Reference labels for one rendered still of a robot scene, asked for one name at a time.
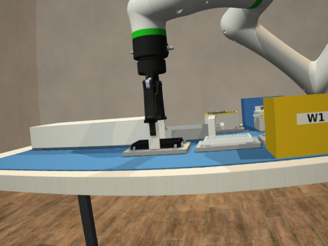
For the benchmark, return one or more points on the beige rectangular plate with corner posts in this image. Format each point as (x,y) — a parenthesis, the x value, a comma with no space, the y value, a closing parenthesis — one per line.
(165,151)

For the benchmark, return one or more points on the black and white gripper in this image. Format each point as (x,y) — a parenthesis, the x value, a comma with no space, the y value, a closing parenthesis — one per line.
(153,99)

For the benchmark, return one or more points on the blue work mat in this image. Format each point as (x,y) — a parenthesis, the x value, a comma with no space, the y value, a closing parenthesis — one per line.
(111,159)

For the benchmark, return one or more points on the yellow open-top bin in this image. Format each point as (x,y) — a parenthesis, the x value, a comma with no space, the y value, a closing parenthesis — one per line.
(296,125)

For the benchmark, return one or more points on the dark blue open bin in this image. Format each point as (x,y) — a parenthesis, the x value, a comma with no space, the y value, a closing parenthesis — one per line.
(248,107)

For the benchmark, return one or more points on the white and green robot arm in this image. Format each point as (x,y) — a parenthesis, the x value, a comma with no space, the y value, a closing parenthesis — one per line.
(240,24)

